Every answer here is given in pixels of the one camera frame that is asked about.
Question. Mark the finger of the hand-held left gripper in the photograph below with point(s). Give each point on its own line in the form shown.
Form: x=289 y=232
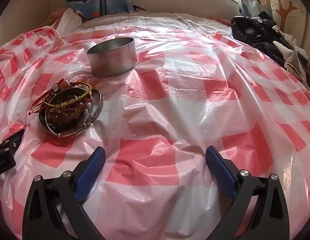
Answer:
x=11 y=141

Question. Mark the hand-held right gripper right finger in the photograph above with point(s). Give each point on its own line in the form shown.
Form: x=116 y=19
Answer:
x=220 y=170

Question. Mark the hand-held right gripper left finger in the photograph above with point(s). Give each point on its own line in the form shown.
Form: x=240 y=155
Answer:
x=92 y=166

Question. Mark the round metal tin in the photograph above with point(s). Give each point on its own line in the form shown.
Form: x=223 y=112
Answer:
x=112 y=62

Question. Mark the red white checkered plastic sheet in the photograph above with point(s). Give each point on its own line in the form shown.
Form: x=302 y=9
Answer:
x=185 y=100

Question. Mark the white striped pillow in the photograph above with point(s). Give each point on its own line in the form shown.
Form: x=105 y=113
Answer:
x=67 y=20

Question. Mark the pink cloth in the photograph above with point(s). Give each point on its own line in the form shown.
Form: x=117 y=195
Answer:
x=57 y=13

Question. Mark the beige garment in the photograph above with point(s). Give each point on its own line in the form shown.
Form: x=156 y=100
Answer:
x=292 y=55

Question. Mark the black puffer jacket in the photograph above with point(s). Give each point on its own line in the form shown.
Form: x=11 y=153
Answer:
x=255 y=32

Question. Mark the white striped bedsheet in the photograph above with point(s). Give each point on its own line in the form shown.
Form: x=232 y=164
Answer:
x=150 y=20

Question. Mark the cream tree print panel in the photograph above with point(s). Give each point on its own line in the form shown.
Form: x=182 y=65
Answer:
x=287 y=7

